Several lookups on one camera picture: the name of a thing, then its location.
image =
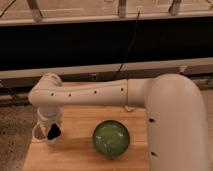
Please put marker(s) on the green glass bowl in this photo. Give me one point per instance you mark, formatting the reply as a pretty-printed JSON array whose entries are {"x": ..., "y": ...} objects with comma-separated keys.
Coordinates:
[{"x": 111, "y": 138}]

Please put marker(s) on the wooden board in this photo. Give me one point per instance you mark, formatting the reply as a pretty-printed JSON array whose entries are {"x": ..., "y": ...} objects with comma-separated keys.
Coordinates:
[{"x": 82, "y": 108}]

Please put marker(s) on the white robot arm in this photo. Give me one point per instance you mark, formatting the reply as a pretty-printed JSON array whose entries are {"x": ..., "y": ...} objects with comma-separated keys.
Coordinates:
[{"x": 177, "y": 126}]

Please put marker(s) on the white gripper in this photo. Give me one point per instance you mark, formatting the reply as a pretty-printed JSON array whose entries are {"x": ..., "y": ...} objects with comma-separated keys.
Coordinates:
[{"x": 49, "y": 116}]

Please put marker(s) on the small white object on board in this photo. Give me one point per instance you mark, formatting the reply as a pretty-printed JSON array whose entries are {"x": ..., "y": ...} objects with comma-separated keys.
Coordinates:
[{"x": 129, "y": 108}]

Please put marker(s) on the white ceramic cup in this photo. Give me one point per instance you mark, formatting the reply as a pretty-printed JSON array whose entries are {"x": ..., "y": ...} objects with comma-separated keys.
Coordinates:
[{"x": 38, "y": 136}]

